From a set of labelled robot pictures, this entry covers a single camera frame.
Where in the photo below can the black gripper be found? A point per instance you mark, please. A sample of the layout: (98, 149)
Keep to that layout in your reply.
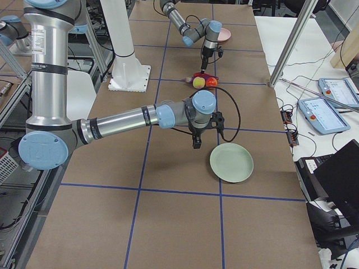
(197, 131)
(206, 53)

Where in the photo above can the yellow pink peach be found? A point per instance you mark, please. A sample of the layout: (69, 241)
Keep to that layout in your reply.
(199, 82)

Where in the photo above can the purple eggplant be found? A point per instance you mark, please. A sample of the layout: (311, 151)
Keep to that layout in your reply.
(190, 79)

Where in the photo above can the red chili pepper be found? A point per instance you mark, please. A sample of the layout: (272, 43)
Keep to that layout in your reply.
(200, 74)

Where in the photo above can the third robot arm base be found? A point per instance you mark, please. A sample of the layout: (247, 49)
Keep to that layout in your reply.
(15, 36)

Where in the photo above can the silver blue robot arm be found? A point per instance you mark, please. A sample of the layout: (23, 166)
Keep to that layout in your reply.
(207, 29)
(50, 135)

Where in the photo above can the red yellow pomegranate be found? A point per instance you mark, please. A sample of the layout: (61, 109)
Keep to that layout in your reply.
(211, 83)

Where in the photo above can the pink plate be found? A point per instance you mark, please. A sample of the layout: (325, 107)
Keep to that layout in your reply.
(224, 35)

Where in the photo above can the green plate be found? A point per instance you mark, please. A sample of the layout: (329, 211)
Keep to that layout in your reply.
(231, 162)

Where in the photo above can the long metal rod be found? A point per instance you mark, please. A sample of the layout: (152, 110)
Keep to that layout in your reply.
(341, 105)

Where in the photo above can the near teach pendant tablet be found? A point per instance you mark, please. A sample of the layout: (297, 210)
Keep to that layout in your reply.
(324, 118)

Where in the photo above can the teach pendant tablet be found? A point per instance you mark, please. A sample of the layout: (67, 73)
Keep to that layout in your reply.
(339, 89)
(324, 118)

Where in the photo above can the white chair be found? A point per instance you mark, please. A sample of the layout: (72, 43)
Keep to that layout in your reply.
(80, 95)

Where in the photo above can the far teach pendant tablet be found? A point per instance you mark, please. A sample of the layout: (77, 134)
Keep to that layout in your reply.
(339, 89)

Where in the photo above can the black laptop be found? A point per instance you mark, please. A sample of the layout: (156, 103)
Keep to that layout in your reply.
(334, 177)

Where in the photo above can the white plastic basket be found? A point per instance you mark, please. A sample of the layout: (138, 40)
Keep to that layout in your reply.
(8, 165)

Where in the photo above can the white camera mast column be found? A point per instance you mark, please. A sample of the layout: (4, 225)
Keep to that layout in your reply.
(128, 74)

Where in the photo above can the aluminium frame post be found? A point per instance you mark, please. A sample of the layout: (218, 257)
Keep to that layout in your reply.
(293, 38)

